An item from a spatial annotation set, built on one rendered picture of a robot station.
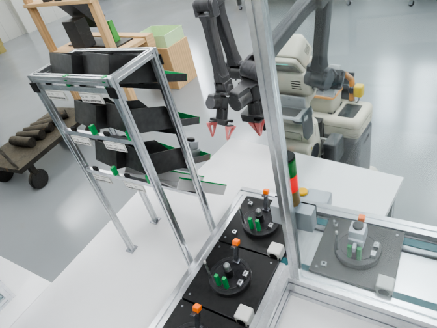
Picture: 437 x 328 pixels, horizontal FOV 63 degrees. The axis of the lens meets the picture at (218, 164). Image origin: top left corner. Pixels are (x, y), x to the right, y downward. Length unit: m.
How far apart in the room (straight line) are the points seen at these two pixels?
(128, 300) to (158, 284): 0.12
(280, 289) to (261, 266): 0.10
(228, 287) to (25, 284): 0.92
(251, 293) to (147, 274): 0.47
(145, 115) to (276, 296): 0.67
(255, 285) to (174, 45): 3.97
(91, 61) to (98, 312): 0.89
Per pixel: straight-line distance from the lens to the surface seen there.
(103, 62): 1.01
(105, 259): 1.61
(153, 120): 1.09
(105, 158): 1.28
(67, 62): 1.12
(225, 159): 1.85
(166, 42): 4.73
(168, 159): 1.17
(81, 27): 4.78
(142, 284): 1.45
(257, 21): 0.69
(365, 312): 1.20
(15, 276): 1.82
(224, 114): 1.74
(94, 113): 1.16
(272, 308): 1.15
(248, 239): 1.29
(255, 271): 1.21
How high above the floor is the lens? 1.95
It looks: 36 degrees down
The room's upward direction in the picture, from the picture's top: 16 degrees counter-clockwise
